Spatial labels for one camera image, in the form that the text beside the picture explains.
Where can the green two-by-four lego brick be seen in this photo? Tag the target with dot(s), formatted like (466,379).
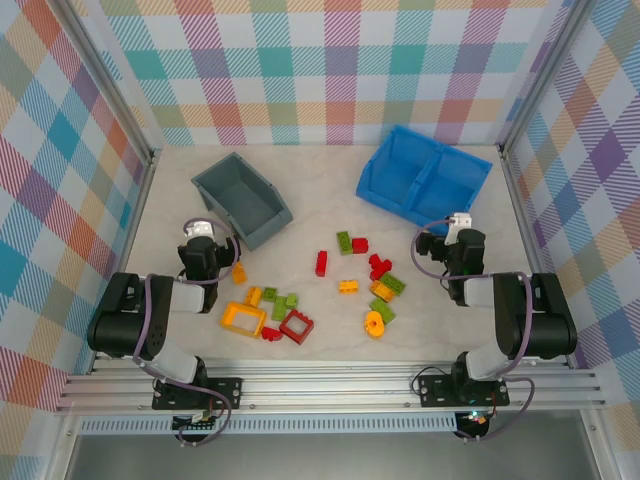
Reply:
(343,242)
(280,309)
(382,310)
(394,283)

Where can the small green lego brick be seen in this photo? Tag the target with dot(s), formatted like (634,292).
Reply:
(292,299)
(270,294)

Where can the yellow lego window frame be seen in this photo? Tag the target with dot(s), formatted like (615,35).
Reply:
(230,315)

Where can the yellow lego brick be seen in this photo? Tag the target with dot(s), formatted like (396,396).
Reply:
(239,273)
(348,286)
(254,296)
(379,291)

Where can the red lego arch piece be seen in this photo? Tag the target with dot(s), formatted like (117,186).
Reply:
(271,335)

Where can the red lego window frame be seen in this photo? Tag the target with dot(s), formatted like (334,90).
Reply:
(287,327)

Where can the yellow round lego piece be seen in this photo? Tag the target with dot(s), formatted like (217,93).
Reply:
(374,325)

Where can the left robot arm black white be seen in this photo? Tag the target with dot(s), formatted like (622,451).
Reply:
(125,320)

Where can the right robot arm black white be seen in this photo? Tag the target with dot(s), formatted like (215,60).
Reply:
(545,325)

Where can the red stacked lego bricks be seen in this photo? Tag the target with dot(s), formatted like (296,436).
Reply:
(380,266)

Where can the grey plastic storage bin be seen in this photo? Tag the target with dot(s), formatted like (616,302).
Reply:
(245,200)

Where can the red lego brick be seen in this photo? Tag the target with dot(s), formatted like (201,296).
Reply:
(321,263)
(360,245)

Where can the blue plastic storage bin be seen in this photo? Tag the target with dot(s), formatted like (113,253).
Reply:
(395,170)
(450,185)

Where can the small circuit board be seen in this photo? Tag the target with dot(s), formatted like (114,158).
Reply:
(475,420)
(195,422)

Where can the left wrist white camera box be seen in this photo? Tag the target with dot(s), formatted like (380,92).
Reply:
(200,229)

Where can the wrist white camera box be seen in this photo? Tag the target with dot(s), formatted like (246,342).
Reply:
(459,224)
(200,229)

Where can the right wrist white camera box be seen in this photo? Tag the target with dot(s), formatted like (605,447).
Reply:
(459,224)

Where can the aluminium frame side rail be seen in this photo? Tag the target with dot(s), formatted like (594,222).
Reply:
(522,220)
(132,240)

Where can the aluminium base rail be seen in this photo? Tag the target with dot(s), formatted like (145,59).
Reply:
(325,387)

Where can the aluminium frame post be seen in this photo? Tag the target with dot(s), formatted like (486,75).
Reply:
(547,75)
(107,75)

